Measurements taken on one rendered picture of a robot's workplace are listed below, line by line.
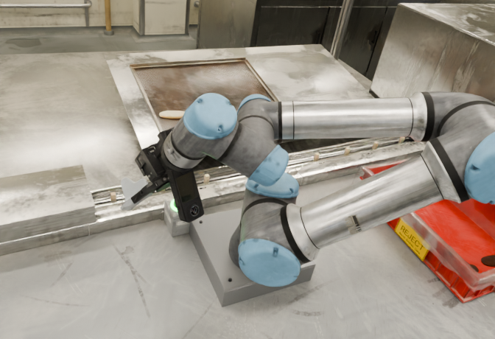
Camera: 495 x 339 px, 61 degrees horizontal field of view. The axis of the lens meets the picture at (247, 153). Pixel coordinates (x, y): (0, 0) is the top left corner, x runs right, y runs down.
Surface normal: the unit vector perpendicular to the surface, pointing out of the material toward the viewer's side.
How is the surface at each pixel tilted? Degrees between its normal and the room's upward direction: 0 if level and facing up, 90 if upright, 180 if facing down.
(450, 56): 90
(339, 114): 45
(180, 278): 0
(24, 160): 0
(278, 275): 94
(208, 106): 34
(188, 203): 62
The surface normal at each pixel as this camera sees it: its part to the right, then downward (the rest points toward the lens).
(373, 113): -0.07, -0.11
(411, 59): -0.88, 0.15
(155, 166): 0.49, -0.42
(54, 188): 0.14, -0.82
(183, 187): 0.66, 0.04
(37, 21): 0.46, 0.55
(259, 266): -0.16, 0.59
